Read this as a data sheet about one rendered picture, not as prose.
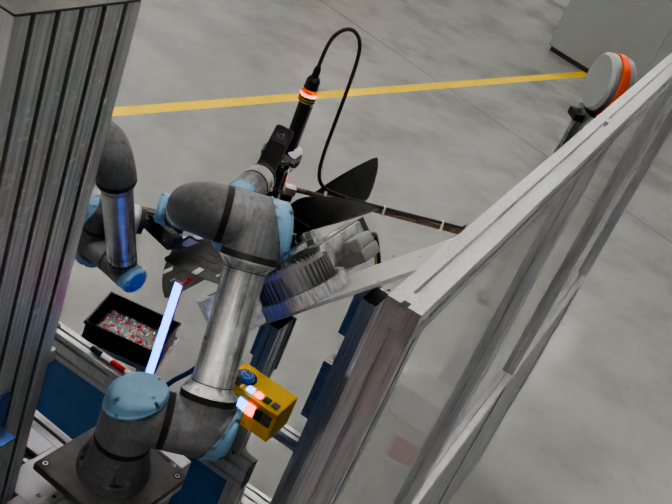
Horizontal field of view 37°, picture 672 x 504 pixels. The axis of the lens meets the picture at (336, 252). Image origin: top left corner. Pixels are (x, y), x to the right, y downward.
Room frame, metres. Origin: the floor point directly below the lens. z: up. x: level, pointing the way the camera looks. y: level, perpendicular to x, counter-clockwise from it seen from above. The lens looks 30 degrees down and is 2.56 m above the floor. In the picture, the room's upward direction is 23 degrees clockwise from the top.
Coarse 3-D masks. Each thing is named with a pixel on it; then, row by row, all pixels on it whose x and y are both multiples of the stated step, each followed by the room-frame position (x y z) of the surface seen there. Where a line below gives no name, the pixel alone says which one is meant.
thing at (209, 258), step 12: (204, 240) 2.23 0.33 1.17; (180, 252) 2.16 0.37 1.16; (192, 252) 2.17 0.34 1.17; (204, 252) 2.18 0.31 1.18; (216, 252) 2.19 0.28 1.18; (180, 264) 2.11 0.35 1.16; (192, 264) 2.12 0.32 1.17; (204, 264) 2.13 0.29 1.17; (216, 264) 2.14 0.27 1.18; (204, 276) 2.08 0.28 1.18
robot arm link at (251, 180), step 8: (240, 176) 2.06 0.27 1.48; (248, 176) 2.05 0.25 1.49; (256, 176) 2.07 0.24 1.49; (232, 184) 2.01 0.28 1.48; (240, 184) 2.00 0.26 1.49; (248, 184) 2.02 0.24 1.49; (256, 184) 2.04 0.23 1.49; (264, 184) 2.07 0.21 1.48; (256, 192) 2.02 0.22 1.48; (264, 192) 2.06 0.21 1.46
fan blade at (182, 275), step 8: (168, 264) 2.40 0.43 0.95; (168, 272) 2.37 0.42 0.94; (176, 272) 2.36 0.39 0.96; (184, 272) 2.35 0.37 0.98; (184, 280) 2.32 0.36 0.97; (192, 280) 2.32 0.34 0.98; (200, 280) 2.32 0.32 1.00; (168, 288) 2.31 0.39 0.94; (184, 288) 2.30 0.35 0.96; (168, 296) 2.28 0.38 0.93
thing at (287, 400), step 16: (240, 368) 1.92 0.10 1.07; (256, 384) 1.89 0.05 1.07; (272, 384) 1.91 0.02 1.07; (256, 400) 1.84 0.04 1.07; (272, 400) 1.86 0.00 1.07; (288, 400) 1.88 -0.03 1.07; (272, 416) 1.82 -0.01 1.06; (288, 416) 1.89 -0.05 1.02; (256, 432) 1.82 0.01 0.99; (272, 432) 1.83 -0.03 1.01
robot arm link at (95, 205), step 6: (90, 198) 2.14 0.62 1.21; (96, 198) 2.15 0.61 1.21; (90, 204) 2.13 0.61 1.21; (96, 204) 2.14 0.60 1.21; (90, 210) 2.12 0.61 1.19; (96, 210) 2.13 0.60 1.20; (90, 216) 2.12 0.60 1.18; (96, 216) 2.12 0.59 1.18; (102, 216) 2.13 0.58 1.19; (84, 222) 2.12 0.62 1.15; (90, 222) 2.12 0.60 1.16; (96, 222) 2.13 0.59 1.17; (102, 222) 2.13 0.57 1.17; (90, 228) 2.13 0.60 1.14; (96, 228) 2.13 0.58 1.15; (102, 228) 2.13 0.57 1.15; (102, 234) 2.14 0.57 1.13
